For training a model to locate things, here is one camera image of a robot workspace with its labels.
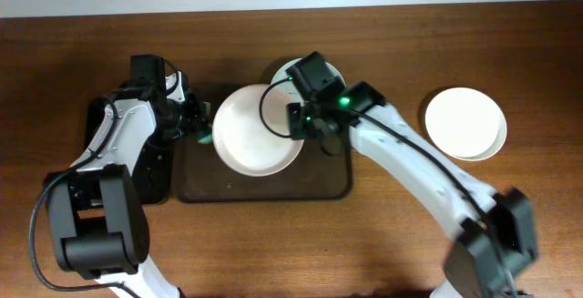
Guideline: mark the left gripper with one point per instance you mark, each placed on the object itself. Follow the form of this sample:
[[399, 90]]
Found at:
[[196, 116]]

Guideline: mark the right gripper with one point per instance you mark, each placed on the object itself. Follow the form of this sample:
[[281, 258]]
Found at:
[[294, 121]]

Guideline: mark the green yellow sponge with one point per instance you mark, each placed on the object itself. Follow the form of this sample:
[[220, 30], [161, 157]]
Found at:
[[205, 137]]

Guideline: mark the pale blue plate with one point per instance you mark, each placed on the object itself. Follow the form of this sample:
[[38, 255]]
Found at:
[[288, 86]]

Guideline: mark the white plate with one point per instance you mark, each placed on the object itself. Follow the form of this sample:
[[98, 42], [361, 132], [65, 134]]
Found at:
[[249, 131], [465, 124]]

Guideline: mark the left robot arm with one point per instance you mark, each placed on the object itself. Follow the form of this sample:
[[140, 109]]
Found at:
[[98, 227]]

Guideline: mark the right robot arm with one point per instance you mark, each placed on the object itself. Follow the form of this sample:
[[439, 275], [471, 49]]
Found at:
[[493, 235]]

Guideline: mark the brown serving tray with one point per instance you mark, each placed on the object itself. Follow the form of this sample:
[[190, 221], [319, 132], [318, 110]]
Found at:
[[321, 171]]

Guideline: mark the black plastic tray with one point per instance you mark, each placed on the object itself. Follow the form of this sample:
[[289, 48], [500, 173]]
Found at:
[[155, 170]]

